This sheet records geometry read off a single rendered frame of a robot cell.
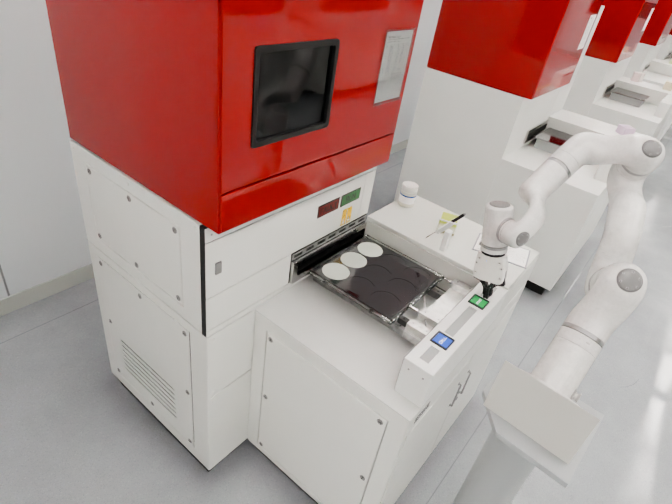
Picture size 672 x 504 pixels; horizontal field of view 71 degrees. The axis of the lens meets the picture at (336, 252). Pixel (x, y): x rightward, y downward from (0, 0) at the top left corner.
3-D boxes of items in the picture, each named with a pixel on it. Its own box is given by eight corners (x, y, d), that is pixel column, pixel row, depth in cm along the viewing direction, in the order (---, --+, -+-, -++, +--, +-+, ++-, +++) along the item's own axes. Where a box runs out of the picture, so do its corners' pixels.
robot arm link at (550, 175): (592, 188, 143) (519, 257, 143) (551, 174, 156) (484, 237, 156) (584, 167, 138) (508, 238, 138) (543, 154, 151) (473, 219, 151)
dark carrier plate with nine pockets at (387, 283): (310, 271, 171) (311, 269, 170) (366, 237, 194) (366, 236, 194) (389, 320, 155) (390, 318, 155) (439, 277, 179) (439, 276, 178)
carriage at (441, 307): (401, 337, 155) (403, 330, 154) (451, 290, 181) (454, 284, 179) (422, 350, 152) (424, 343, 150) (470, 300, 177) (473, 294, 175)
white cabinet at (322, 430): (245, 450, 207) (253, 310, 161) (371, 340, 274) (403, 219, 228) (362, 559, 178) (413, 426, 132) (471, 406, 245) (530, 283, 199)
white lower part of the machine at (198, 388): (112, 383, 225) (85, 240, 179) (243, 306, 282) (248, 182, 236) (209, 483, 193) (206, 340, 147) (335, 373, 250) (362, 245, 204)
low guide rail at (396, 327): (312, 280, 178) (313, 273, 177) (316, 277, 180) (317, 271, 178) (426, 352, 156) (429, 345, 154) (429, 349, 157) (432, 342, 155)
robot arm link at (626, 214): (593, 299, 135) (576, 305, 151) (639, 310, 132) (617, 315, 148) (622, 139, 143) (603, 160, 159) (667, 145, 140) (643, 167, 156)
